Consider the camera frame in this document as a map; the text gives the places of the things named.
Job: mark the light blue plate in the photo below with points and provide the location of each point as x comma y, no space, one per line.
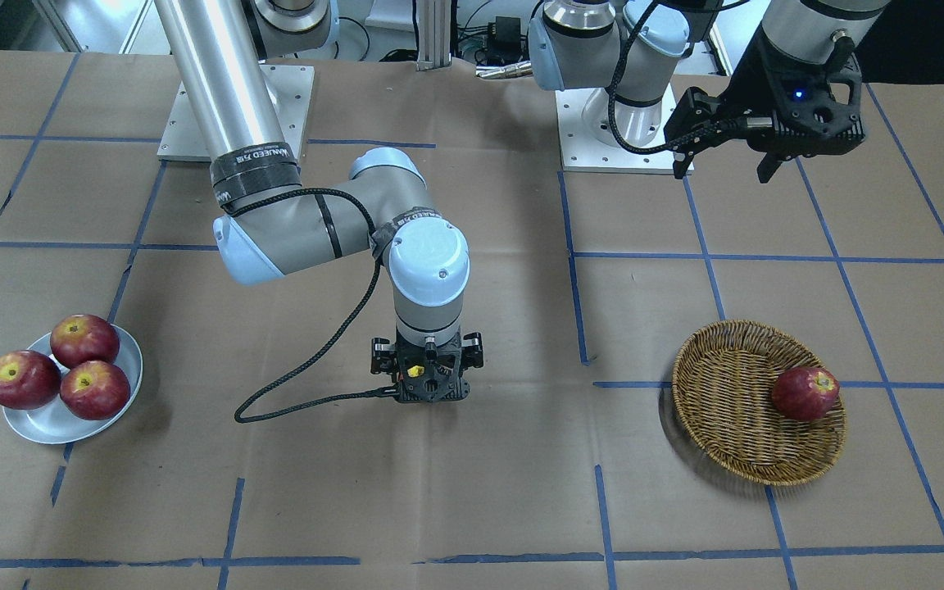
57,421

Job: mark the red apple on plate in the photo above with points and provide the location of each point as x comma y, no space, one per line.
80,338
28,380
95,390

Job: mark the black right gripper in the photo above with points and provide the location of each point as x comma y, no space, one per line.
380,354

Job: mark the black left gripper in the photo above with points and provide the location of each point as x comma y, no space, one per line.
745,92

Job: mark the brown wicker basket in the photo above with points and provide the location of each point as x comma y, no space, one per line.
722,379

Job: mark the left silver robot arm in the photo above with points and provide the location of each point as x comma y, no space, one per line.
630,49

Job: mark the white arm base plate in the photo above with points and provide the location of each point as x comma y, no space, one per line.
587,143
292,106

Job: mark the red apple in basket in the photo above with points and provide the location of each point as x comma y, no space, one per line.
805,393

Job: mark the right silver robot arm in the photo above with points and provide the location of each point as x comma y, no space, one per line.
272,226

